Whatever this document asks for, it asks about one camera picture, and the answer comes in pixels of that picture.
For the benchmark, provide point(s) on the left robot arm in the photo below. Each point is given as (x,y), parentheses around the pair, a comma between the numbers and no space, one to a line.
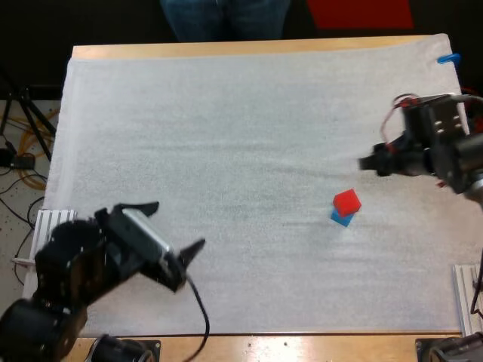
(64,264)

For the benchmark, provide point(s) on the ribbed aluminium rail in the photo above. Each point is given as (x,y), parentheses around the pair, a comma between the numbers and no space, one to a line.
(56,220)
(466,298)

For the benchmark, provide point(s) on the blue cube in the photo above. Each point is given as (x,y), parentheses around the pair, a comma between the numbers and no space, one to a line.
(342,219)

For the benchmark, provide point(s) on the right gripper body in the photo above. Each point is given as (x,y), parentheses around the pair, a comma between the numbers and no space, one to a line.
(413,151)

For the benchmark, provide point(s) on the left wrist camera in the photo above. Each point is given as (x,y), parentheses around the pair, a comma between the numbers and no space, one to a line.
(149,235)

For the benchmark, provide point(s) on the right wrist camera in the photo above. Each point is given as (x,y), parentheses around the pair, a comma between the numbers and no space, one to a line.
(447,120)

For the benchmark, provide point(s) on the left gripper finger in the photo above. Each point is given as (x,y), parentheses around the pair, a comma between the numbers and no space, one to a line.
(145,208)
(190,252)

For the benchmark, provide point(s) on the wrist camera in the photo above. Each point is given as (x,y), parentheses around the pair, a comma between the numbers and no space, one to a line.
(149,235)
(447,120)

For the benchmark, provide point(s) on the blue clip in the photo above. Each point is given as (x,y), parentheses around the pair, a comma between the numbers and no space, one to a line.
(449,59)

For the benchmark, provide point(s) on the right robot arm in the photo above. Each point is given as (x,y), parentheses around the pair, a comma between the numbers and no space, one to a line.
(466,158)

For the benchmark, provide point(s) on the red cube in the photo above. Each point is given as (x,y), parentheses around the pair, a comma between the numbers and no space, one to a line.
(347,203)

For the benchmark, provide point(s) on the person's legs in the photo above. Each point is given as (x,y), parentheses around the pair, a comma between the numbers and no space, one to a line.
(226,19)

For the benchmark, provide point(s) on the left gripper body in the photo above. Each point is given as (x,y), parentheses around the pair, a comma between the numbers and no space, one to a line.
(120,256)

